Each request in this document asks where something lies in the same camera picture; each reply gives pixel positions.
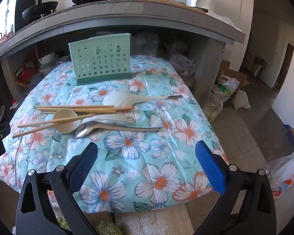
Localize white rice paddle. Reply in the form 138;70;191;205
103;92;169;108

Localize black upright panel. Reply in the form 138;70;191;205
15;0;43;32

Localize green star-holed utensil holder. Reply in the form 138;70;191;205
68;33;132;86

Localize green shaggy rug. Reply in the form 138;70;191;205
56;215;123;235

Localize white floral bowl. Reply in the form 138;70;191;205
39;52;57;64

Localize clear bag with groceries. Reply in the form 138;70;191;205
203;77;240;123

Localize white fluffy rug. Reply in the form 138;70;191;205
114;204;195;235

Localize white sack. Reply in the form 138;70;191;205
233;90;251;110

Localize black wok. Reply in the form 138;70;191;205
22;0;59;22

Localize white ceramic spoon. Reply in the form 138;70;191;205
53;109;136;134

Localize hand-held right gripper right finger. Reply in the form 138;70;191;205
193;141;276;235

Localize clear plastic bag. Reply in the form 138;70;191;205
132;33;162;57

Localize grey concrete counter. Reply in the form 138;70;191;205
0;1;247;65

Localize wooden chopstick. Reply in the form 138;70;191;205
75;110;117;115
44;106;136;114
17;113;96;128
13;121;62;138

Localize floral light blue blanket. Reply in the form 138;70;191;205
0;54;229;213

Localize cardboard box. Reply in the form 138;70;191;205
219;60;250;108

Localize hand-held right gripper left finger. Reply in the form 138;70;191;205
16;142;99;235

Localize pinkish plastic bag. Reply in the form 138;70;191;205
170;54;196;76

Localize red snack packets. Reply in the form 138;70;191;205
15;67;40;86

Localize green bowl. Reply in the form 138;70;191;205
39;61;55;71

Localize crumpled plastic wrap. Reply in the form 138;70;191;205
208;11;242;31

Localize large metal spoon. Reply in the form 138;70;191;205
73;121;161;140

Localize spray bottle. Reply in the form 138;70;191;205
272;174;294;199

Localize blue dustpan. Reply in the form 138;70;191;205
283;124;294;147

